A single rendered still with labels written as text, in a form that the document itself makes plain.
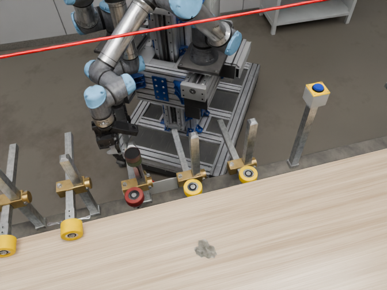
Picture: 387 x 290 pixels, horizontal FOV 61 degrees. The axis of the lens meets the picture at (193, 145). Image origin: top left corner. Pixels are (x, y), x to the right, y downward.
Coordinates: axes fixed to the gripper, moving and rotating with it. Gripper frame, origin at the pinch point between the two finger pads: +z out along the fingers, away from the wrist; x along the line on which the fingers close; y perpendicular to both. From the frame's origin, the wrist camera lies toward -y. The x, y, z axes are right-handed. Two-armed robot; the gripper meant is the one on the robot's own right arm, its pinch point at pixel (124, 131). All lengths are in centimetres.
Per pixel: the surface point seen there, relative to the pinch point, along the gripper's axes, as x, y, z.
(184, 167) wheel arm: -24.8, -30.3, 0.2
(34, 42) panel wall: 88, 230, 79
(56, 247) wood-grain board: 32, -59, -8
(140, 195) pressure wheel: -2.8, -45.3, -8.2
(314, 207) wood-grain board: -70, -69, -8
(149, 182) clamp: -7.4, -36.9, -4.2
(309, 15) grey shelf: -208, 173, 69
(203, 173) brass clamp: -32.2, -36.6, -0.6
